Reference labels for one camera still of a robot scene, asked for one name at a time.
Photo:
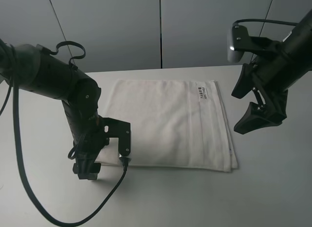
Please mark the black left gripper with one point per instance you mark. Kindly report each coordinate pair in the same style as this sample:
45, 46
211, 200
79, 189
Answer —
88, 140

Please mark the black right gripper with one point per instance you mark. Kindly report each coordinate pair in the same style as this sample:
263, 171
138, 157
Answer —
272, 78

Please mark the white towel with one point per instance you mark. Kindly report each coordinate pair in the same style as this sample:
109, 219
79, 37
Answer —
176, 124

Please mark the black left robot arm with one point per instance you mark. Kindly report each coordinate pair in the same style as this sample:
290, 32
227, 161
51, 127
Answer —
35, 69

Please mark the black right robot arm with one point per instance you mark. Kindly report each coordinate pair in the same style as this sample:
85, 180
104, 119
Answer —
298, 44

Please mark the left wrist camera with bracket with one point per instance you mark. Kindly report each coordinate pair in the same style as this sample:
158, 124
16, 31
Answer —
116, 141

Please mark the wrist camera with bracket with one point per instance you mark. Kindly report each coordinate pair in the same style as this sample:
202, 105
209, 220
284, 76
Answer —
239, 41
116, 141

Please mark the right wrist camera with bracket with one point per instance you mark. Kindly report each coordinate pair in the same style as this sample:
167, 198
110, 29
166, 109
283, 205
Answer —
239, 41

